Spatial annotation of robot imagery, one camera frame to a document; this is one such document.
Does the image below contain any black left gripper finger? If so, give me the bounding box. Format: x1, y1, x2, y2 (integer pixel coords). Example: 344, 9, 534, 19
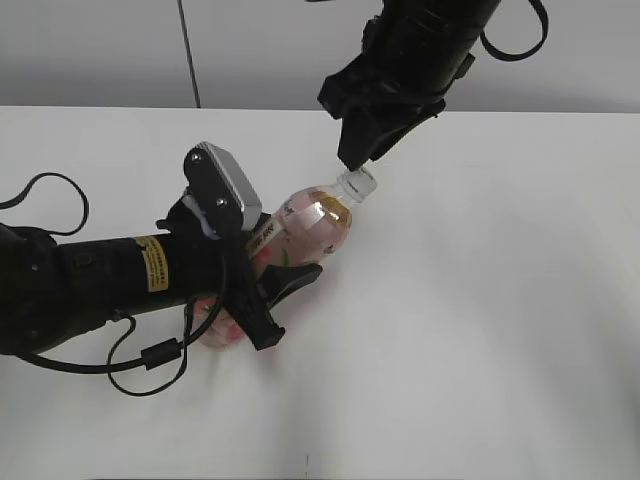
256, 263, 323, 310

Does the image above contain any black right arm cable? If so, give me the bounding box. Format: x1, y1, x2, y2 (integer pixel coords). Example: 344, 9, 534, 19
479, 0, 550, 64

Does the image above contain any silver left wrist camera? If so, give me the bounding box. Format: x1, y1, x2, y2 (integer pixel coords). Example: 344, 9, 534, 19
182, 141, 262, 240

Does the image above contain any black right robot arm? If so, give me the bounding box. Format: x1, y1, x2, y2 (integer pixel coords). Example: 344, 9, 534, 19
318, 0, 498, 171

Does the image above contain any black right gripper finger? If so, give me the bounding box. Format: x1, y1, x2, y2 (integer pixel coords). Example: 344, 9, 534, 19
369, 102, 443, 161
338, 105, 400, 171

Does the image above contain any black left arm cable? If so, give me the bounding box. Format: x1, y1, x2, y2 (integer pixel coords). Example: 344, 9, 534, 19
0, 172, 231, 397

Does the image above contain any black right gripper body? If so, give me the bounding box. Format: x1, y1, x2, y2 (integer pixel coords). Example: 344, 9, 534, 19
318, 14, 446, 119

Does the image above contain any pink peach tea bottle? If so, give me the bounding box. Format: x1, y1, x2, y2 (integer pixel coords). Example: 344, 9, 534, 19
198, 177, 377, 352

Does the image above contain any white bottle cap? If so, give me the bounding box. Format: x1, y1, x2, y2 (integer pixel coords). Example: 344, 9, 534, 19
337, 168, 378, 203

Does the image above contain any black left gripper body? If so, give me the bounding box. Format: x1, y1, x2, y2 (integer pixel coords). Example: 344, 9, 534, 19
157, 197, 285, 350

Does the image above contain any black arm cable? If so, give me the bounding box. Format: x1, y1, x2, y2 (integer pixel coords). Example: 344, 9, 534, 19
479, 0, 550, 64
0, 172, 231, 397

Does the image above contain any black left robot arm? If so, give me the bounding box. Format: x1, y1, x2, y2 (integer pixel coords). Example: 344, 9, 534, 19
1, 203, 322, 355

